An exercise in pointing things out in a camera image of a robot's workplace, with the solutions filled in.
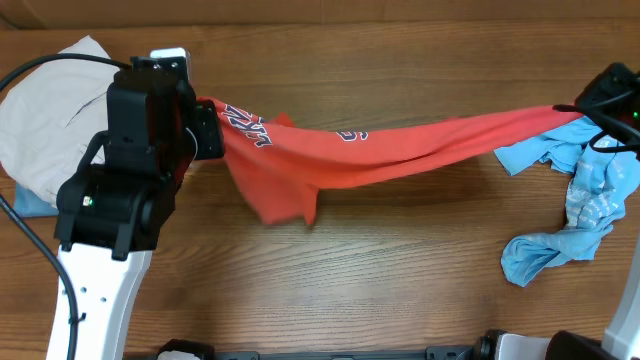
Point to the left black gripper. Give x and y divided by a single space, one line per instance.
211 146

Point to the red printed t-shirt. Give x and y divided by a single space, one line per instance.
279 168

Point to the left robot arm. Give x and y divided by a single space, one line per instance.
110 212

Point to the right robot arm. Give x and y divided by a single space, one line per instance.
600 150

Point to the beige folded trousers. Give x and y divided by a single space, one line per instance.
48 120

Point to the folded blue jeans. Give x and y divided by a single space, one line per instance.
29 205

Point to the light blue t-shirt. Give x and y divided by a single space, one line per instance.
595 197

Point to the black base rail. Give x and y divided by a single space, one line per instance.
188 350

